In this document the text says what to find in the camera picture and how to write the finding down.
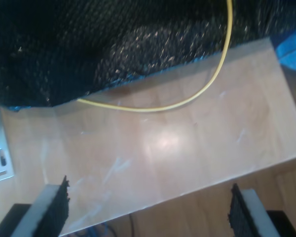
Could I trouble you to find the blue network cable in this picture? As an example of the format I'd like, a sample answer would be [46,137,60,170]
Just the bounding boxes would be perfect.
[87,221,119,237]

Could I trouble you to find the blue plastic sheet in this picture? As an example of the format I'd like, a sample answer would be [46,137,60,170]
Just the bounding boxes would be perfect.
[275,31,296,73]

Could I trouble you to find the yellow network cable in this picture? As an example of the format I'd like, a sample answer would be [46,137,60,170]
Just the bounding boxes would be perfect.
[76,0,234,113]

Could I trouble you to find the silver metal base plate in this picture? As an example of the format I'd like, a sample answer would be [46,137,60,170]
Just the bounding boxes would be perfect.
[0,97,16,185]

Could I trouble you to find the thin black cable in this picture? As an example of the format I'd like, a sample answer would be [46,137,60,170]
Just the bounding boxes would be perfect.
[127,214,137,237]

